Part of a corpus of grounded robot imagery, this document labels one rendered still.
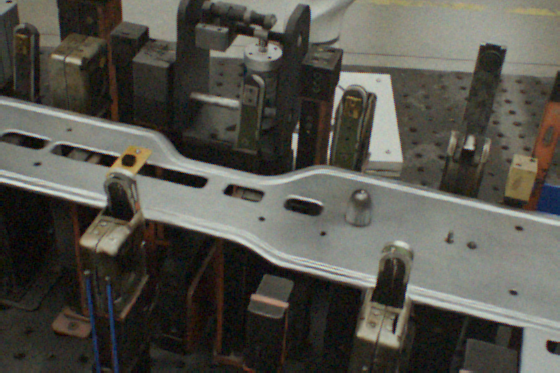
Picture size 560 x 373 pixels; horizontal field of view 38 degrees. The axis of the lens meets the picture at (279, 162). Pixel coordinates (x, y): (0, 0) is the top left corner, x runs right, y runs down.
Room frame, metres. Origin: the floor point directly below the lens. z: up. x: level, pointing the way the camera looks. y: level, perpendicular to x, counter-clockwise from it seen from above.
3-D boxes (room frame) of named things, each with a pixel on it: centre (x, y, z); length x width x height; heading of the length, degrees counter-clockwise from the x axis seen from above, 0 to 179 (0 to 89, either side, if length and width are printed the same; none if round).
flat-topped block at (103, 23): (1.32, 0.36, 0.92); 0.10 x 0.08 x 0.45; 76
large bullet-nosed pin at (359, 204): (0.86, -0.11, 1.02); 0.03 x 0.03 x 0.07
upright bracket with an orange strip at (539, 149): (0.95, -0.37, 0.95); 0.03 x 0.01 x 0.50; 76
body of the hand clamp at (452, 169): (0.99, -0.28, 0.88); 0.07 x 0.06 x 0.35; 166
